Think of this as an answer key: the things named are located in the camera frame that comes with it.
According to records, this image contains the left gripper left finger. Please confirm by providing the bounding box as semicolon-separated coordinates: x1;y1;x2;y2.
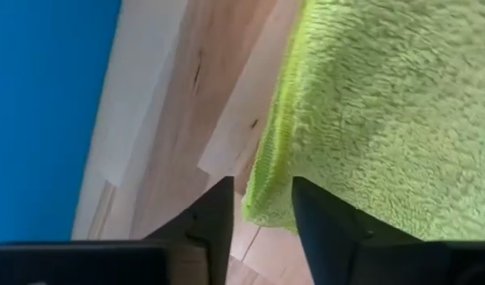
142;176;235;285

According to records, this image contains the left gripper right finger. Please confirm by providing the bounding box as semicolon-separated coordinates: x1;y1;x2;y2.
291;176;449;285

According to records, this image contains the lime green microfiber towel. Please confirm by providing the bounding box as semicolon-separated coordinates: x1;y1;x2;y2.
241;0;485;242

